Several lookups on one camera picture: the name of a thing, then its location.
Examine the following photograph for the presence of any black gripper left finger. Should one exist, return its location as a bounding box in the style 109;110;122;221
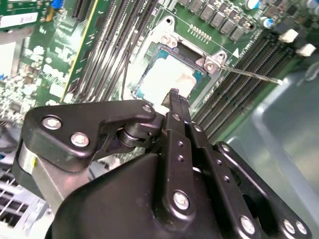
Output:
23;88;197;222

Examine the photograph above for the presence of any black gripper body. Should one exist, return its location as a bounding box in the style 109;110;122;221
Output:
11;144;237;239

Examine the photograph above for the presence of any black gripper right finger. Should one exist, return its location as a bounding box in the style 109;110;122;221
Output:
179;98;312;239

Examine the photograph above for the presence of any metal locking lever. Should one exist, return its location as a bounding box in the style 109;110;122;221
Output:
121;29;138;99
218;64;284;85

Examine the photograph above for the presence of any silver CPU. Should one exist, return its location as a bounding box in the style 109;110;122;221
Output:
136;53;204;107

